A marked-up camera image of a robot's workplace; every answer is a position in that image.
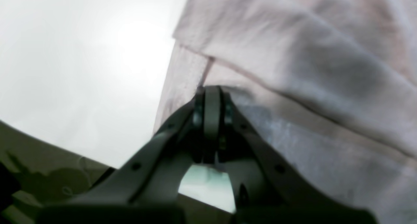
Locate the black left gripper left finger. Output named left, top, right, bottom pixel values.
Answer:
left=36, top=87, right=205, bottom=224

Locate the mauve pink T-shirt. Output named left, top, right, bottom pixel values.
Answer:
left=153, top=0, right=417, bottom=224

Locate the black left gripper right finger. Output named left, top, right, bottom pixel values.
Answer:
left=215, top=87, right=377, bottom=224

